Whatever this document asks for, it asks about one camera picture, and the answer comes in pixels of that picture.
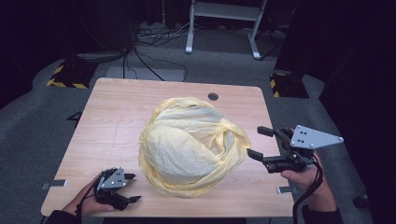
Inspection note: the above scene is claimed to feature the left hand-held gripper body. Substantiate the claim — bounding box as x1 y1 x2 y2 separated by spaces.
93 166 132 212

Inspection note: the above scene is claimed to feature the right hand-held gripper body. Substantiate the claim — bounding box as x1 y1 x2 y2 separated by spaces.
262 124 345 175

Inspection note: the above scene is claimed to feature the yellow plastic bag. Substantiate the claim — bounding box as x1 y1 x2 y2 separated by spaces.
137 96 252 199

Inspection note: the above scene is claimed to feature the person's left hand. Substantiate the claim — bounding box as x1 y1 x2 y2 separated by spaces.
61 173 116 217

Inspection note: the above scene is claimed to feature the person's right hand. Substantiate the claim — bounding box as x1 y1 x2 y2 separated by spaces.
279 150 331 200

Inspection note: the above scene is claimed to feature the grey tape strip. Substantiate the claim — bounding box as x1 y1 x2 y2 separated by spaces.
276 185 297 195
39 178 68 191

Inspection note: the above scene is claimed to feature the yellow black striped floor base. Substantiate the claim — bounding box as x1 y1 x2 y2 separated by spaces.
269 70 310 100
46 59 99 90

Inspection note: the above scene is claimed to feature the small black floor object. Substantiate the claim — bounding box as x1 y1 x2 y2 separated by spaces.
352 194 372 209

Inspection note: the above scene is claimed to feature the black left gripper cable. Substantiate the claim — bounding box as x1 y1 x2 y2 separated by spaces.
75 175 104 219

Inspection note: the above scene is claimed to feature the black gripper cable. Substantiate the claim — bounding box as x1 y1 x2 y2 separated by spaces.
291 154 325 224
75 175 104 219

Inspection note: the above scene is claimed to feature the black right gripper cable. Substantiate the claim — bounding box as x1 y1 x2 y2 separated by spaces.
291 154 325 224

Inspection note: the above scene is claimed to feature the black triangular bracket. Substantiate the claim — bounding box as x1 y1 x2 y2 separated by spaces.
65 110 84 122

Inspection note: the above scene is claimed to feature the long black floor cable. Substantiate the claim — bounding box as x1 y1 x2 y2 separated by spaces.
121 46 190 83

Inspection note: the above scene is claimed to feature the white metal stand frame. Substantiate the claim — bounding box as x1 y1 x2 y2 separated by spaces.
185 0 269 61

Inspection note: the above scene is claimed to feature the tangle of floor cables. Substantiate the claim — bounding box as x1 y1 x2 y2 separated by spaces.
135 20 202 49

